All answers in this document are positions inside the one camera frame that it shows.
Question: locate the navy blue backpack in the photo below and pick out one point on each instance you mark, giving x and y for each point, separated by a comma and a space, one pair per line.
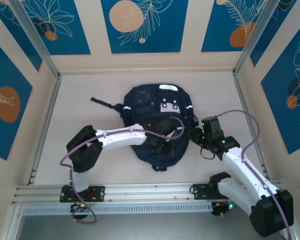
150, 105

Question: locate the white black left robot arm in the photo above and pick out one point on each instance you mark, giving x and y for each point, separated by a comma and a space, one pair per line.
120, 138

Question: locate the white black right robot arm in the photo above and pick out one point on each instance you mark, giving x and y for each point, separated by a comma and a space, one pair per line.
247, 170

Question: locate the black controller board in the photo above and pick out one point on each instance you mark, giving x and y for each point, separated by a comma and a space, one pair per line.
222, 208
80, 208

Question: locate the aluminium frame rail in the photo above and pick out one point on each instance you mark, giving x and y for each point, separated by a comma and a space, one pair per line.
150, 190

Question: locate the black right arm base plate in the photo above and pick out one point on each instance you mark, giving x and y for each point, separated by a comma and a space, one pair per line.
200, 191

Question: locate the aluminium side rail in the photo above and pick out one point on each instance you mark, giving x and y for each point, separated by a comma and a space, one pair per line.
48, 117
242, 97

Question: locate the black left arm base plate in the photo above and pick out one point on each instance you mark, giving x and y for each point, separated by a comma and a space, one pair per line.
100, 193

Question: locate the aluminium frame post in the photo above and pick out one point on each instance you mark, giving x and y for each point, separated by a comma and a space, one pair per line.
253, 37
38, 42

